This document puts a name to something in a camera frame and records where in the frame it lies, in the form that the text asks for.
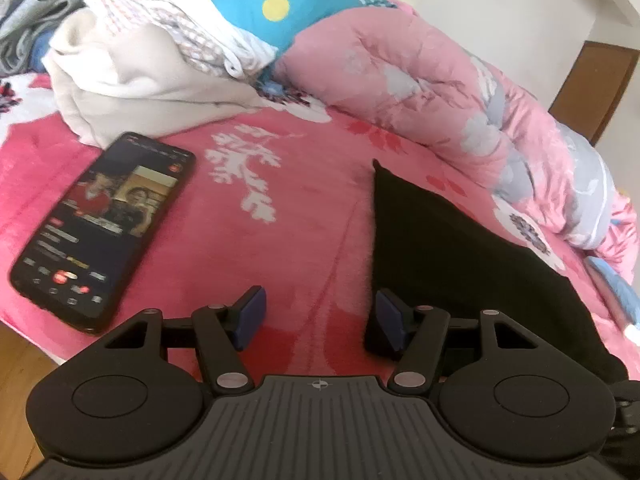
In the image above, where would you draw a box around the black shirt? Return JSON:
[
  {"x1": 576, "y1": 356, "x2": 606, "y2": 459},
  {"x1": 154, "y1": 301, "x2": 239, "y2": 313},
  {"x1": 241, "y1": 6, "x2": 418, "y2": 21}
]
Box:
[{"x1": 362, "y1": 159, "x2": 640, "y2": 461}]

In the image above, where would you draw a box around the grey cloth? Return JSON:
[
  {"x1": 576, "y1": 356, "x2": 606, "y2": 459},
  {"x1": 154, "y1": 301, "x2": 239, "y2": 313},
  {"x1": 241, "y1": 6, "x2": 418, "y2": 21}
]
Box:
[{"x1": 0, "y1": 0, "x2": 106, "y2": 76}]

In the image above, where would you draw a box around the blue and pink cushion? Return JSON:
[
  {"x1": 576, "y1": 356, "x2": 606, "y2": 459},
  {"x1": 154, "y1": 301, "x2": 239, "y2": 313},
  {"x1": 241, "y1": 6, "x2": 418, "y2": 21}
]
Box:
[{"x1": 585, "y1": 255, "x2": 640, "y2": 346}]

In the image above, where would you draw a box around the black smartphone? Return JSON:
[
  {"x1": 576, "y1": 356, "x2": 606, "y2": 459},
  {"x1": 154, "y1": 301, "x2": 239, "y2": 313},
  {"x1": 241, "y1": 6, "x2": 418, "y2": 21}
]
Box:
[{"x1": 9, "y1": 131, "x2": 197, "y2": 336}]

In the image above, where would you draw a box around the white patterned knit cloth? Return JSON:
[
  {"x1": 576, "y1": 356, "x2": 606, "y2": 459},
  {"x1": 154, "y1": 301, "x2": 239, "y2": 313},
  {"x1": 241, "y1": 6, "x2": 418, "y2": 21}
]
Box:
[{"x1": 82, "y1": 0, "x2": 278, "y2": 81}]

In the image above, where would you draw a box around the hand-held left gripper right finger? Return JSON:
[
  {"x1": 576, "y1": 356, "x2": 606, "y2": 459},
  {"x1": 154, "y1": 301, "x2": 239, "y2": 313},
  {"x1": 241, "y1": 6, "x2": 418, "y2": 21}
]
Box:
[{"x1": 376, "y1": 288, "x2": 545, "y2": 396}]

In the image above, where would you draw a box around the blue cartoon print quilt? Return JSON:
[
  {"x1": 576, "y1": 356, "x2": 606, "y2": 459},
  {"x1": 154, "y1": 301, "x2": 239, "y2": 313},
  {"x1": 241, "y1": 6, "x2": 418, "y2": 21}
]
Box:
[{"x1": 200, "y1": 0, "x2": 401, "y2": 56}]

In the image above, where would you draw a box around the pink grey floral quilt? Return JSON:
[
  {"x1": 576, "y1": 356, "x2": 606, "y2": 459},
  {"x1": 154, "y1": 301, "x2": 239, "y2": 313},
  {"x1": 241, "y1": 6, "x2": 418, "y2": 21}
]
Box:
[{"x1": 272, "y1": 7, "x2": 640, "y2": 281}]

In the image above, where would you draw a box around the brown wooden door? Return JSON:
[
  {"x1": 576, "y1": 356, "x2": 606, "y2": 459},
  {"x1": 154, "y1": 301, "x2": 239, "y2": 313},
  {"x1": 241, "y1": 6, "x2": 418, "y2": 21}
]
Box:
[{"x1": 547, "y1": 40, "x2": 640, "y2": 146}]

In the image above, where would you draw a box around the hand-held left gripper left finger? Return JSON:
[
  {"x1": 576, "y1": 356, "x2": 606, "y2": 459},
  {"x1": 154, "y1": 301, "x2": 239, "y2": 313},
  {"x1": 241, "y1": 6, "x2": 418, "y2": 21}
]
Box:
[{"x1": 102, "y1": 286, "x2": 267, "y2": 395}]

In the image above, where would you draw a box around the pink floral bed blanket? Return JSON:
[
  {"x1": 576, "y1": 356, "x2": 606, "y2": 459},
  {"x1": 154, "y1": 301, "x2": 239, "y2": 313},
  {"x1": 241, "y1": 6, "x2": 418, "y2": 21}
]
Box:
[{"x1": 0, "y1": 72, "x2": 640, "y2": 381}]

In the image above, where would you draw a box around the beige cloth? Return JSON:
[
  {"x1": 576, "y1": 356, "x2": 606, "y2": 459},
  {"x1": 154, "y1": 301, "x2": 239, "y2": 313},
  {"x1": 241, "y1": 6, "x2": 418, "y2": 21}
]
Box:
[{"x1": 42, "y1": 7, "x2": 271, "y2": 151}]

